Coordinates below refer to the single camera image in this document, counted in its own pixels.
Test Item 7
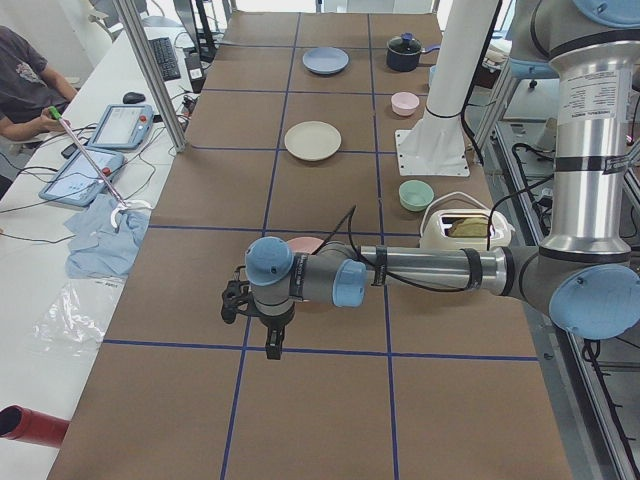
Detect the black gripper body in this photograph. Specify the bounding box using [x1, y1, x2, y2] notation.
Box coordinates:
[260, 313, 293, 346]

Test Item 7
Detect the pink plate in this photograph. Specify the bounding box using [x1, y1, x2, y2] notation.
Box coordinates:
[286, 236, 323, 255]

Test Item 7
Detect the blue plate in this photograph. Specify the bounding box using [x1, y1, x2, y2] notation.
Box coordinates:
[302, 47, 350, 76]

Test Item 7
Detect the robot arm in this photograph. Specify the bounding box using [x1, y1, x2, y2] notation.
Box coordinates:
[233, 1, 639, 359]

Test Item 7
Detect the cream plate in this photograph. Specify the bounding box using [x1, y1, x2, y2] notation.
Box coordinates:
[284, 121, 342, 161]

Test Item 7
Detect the green bowl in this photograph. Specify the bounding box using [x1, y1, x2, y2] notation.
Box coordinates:
[398, 180, 435, 212]

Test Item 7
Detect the light blue cloth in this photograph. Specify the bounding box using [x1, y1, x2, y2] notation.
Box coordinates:
[64, 194, 149, 278]

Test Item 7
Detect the cream toaster with bread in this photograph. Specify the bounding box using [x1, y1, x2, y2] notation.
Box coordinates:
[419, 191, 515, 251]

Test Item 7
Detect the clear plastic bag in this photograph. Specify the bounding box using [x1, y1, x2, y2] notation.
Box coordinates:
[28, 278, 124, 358]

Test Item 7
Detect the lower teach pendant tablet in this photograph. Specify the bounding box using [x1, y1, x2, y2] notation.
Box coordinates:
[39, 147, 125, 207]

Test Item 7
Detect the teach pendant tablet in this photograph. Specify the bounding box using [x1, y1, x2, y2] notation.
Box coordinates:
[39, 147, 125, 207]
[88, 104, 154, 150]

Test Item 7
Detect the upper teach pendant tablet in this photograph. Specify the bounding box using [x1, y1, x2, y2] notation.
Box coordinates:
[88, 104, 154, 150]

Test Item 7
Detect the pink bowl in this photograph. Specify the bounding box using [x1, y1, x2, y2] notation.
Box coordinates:
[391, 91, 420, 117]

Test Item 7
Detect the black computer mouse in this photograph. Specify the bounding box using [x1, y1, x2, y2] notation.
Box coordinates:
[122, 92, 146, 104]

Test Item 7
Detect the red tube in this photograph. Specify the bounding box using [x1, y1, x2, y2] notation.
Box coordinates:
[1, 405, 70, 448]

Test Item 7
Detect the black keyboard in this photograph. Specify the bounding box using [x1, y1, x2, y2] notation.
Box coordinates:
[149, 37, 181, 81]

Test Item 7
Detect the dark blue pot with lid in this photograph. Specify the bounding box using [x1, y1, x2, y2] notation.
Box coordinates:
[386, 32, 441, 72]

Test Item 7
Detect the blue cup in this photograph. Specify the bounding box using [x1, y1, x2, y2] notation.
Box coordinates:
[428, 65, 437, 90]

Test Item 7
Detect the reacher grabber stick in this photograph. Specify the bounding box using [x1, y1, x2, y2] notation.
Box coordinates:
[48, 106, 153, 230]

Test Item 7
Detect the seated person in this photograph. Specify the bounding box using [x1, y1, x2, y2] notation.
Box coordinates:
[1, 26, 77, 142]

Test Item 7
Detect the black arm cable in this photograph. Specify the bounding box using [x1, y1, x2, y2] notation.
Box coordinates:
[327, 194, 506, 294]

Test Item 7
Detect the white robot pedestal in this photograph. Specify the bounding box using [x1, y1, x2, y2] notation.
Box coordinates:
[395, 0, 502, 177]

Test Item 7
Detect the aluminium frame post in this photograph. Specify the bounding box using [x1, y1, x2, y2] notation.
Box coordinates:
[114, 0, 187, 153]

